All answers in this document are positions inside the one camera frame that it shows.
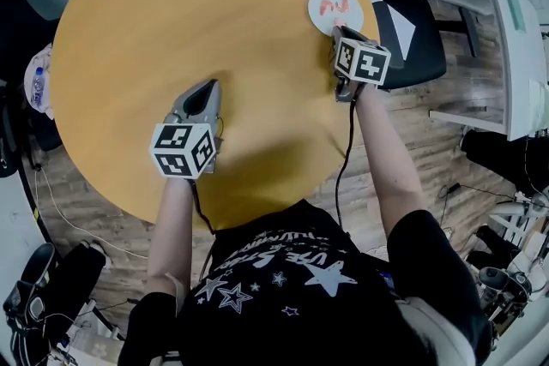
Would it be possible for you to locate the white curved desk black edge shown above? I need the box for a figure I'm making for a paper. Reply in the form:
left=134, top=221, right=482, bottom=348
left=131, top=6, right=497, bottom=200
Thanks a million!
left=0, top=171, right=55, bottom=267

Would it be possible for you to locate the clear plastic water bottle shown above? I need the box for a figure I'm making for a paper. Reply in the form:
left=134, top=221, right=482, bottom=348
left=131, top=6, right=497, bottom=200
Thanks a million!
left=30, top=66, right=46, bottom=106

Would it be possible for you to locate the white head strap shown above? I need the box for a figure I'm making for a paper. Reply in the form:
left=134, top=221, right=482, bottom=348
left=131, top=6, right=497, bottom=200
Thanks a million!
left=394, top=297, right=471, bottom=366

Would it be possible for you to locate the green notebook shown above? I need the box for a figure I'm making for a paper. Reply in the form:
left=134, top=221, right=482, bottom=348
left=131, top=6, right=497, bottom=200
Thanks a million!
left=504, top=0, right=527, bottom=33

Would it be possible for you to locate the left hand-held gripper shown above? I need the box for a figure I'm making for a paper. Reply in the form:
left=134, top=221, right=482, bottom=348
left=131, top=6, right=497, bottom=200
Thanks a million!
left=148, top=79, right=226, bottom=180

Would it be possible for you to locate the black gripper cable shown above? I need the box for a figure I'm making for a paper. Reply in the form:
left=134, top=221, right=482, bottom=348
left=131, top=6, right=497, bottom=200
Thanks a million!
left=186, top=177, right=218, bottom=284
left=334, top=95, right=359, bottom=237

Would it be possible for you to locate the black office chair with paper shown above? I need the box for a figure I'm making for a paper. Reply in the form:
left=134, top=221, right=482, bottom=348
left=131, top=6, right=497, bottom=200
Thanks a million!
left=358, top=0, right=514, bottom=92

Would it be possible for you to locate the white plate with red items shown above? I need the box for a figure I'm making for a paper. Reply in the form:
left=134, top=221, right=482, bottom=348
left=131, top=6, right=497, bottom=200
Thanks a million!
left=307, top=0, right=365, bottom=35

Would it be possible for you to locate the white metal rack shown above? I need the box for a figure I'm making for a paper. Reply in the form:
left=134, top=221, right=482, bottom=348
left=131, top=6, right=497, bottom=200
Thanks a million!
left=475, top=190, right=549, bottom=339

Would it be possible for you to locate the black grey headset device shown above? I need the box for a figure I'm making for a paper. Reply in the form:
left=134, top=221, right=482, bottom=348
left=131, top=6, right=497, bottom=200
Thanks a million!
left=3, top=242, right=57, bottom=322

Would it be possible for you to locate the person's right forearm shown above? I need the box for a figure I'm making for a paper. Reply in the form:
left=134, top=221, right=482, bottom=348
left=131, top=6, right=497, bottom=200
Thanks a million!
left=353, top=83, right=425, bottom=242

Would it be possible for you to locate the plastic bag with bottle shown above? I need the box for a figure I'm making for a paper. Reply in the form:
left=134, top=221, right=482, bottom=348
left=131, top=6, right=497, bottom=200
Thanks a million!
left=23, top=45, right=56, bottom=121

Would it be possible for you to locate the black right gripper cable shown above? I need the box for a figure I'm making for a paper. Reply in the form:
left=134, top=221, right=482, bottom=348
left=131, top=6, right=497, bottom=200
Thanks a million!
left=334, top=95, right=359, bottom=237

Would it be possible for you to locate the white floor cable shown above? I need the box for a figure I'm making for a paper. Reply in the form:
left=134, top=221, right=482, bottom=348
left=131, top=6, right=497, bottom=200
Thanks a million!
left=33, top=169, right=149, bottom=261

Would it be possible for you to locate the black star print t-shirt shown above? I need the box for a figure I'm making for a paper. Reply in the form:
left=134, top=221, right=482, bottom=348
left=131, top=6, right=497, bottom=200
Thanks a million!
left=118, top=199, right=492, bottom=366

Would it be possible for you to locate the black office chair with bag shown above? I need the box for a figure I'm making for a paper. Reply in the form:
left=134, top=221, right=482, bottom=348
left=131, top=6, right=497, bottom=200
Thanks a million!
left=0, top=81, right=27, bottom=179

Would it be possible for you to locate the black rounded device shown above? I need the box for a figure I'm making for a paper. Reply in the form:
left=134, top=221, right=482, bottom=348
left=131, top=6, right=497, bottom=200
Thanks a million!
left=477, top=267, right=535, bottom=299

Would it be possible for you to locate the person's left forearm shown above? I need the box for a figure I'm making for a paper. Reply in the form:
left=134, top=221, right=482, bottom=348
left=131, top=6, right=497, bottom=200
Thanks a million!
left=148, top=175, right=195, bottom=297

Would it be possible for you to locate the white rectangular desk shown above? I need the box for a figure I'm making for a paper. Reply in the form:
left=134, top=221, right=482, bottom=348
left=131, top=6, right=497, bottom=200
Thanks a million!
left=428, top=0, right=549, bottom=142

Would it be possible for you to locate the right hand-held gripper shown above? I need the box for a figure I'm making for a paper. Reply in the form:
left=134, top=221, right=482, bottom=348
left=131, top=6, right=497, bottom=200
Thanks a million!
left=329, top=25, right=392, bottom=103

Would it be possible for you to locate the white paper sheet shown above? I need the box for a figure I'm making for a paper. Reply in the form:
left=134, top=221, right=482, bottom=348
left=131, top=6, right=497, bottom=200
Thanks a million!
left=371, top=2, right=417, bottom=62

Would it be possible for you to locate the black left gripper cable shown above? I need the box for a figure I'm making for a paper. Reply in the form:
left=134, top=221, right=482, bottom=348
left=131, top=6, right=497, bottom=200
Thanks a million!
left=186, top=177, right=218, bottom=284

